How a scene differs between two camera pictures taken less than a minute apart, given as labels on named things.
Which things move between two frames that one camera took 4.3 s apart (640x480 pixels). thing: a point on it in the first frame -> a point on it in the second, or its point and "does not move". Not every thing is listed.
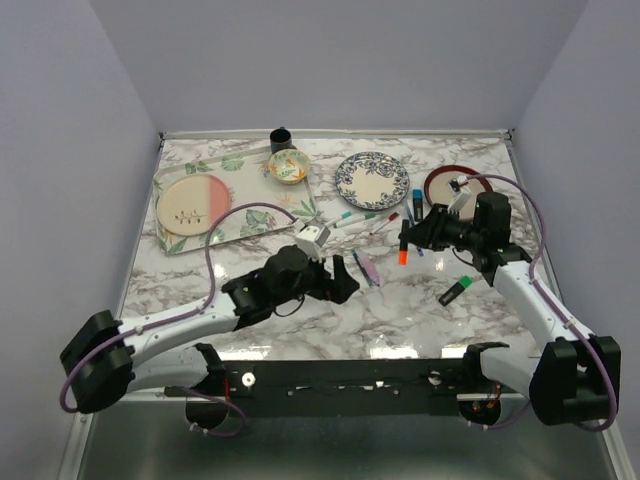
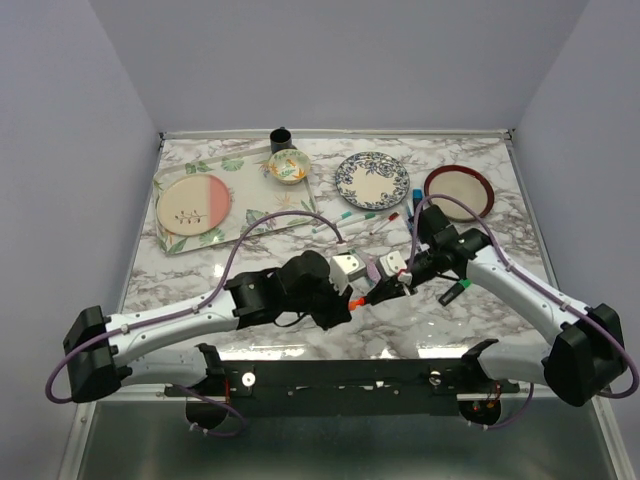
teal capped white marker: (342, 216) does not move
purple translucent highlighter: (370, 264) does not move
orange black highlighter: (403, 253) -> (360, 301)
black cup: (280, 139) does not move
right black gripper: (429, 232) -> (386, 288)
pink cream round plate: (190, 204) does not move
